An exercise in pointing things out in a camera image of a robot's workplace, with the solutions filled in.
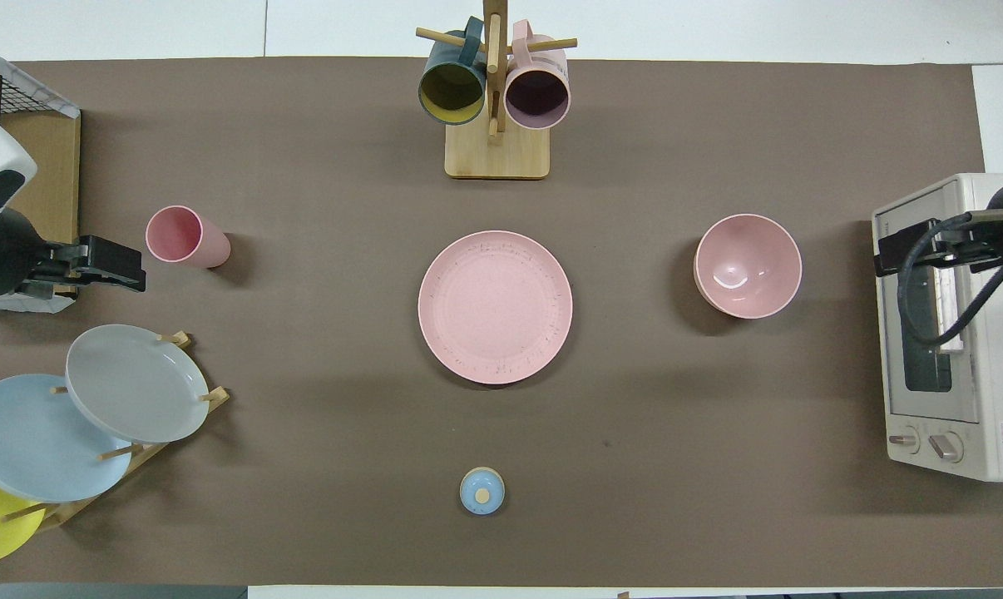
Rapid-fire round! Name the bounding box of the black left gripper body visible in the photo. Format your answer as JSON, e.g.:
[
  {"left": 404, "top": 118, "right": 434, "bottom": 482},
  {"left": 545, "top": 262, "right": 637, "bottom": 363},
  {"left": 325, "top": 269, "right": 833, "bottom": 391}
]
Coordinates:
[{"left": 29, "top": 235, "right": 103, "bottom": 292}]

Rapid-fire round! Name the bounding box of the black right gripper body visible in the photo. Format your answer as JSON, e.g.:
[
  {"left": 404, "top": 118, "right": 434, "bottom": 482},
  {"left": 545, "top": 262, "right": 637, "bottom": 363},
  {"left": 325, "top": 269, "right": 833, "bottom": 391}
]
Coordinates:
[{"left": 907, "top": 218, "right": 972, "bottom": 269}]

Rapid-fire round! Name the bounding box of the pink cup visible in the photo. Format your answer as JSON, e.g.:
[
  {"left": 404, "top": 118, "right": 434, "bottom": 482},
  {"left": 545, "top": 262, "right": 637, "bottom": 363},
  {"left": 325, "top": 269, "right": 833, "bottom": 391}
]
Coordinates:
[{"left": 146, "top": 205, "right": 231, "bottom": 269}]

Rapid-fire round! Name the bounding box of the pink bowl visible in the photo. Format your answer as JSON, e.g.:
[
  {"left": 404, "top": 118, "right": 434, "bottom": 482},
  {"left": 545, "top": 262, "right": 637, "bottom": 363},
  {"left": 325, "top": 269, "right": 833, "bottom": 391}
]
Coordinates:
[{"left": 694, "top": 214, "right": 803, "bottom": 319}]

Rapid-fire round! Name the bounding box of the grey plate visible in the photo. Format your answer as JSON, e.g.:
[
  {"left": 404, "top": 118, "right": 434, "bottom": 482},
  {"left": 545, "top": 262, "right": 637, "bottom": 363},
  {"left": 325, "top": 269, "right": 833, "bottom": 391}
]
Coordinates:
[{"left": 66, "top": 324, "right": 210, "bottom": 443}]

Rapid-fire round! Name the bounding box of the white toaster oven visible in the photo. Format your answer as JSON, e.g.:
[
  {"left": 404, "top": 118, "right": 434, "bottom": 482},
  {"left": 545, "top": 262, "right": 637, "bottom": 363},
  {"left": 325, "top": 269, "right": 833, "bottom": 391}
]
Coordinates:
[{"left": 872, "top": 173, "right": 1003, "bottom": 483}]

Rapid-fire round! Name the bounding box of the wooden plate rack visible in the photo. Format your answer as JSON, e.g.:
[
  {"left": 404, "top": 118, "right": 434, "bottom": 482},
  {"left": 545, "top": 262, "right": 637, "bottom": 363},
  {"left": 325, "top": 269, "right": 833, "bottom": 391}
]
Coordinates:
[{"left": 2, "top": 331, "right": 230, "bottom": 533}]

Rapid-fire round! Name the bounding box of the light blue plate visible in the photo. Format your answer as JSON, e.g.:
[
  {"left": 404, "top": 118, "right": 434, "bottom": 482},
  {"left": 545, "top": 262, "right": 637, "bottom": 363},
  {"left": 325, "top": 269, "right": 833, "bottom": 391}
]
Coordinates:
[{"left": 0, "top": 374, "right": 134, "bottom": 503}]

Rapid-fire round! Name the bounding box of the brown table mat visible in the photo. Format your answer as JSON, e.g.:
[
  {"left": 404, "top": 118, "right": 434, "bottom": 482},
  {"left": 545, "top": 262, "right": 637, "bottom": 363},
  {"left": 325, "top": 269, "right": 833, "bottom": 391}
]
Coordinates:
[{"left": 0, "top": 57, "right": 1003, "bottom": 587}]

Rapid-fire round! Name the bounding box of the dark teal mug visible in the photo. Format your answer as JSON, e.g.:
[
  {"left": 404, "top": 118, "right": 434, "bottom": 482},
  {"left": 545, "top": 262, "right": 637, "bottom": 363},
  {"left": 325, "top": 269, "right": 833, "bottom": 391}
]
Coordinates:
[{"left": 418, "top": 17, "right": 487, "bottom": 126}]

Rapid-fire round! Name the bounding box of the pink speckled plate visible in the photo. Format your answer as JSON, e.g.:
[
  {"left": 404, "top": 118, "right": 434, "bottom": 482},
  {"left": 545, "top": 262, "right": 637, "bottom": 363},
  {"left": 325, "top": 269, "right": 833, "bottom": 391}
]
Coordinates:
[{"left": 418, "top": 230, "right": 574, "bottom": 385}]

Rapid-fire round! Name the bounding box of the light pink mug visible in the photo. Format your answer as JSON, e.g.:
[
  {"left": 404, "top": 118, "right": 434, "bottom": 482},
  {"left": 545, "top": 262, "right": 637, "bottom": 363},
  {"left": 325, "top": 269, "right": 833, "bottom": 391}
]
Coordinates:
[{"left": 504, "top": 21, "right": 571, "bottom": 131}]

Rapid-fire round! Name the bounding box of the wooden mug tree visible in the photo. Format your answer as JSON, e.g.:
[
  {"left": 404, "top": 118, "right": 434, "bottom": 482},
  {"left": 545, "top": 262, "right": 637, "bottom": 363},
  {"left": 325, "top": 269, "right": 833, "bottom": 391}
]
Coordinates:
[{"left": 416, "top": 0, "right": 578, "bottom": 180}]

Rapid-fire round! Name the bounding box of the blue bell with wooden knob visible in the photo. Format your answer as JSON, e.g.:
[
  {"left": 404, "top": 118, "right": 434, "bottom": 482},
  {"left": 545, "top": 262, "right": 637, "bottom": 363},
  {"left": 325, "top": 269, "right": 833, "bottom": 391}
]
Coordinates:
[{"left": 459, "top": 467, "right": 506, "bottom": 516}]

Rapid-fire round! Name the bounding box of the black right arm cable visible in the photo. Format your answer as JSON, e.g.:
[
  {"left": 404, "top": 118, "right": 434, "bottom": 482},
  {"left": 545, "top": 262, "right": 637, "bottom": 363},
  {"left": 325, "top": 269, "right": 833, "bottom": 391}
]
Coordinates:
[{"left": 897, "top": 212, "right": 1003, "bottom": 346}]

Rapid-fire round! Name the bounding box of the wooden shelf with wire cage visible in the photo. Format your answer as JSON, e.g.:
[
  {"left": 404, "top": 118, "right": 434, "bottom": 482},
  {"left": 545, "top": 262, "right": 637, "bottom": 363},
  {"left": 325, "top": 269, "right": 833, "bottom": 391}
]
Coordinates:
[{"left": 0, "top": 42, "right": 82, "bottom": 314}]

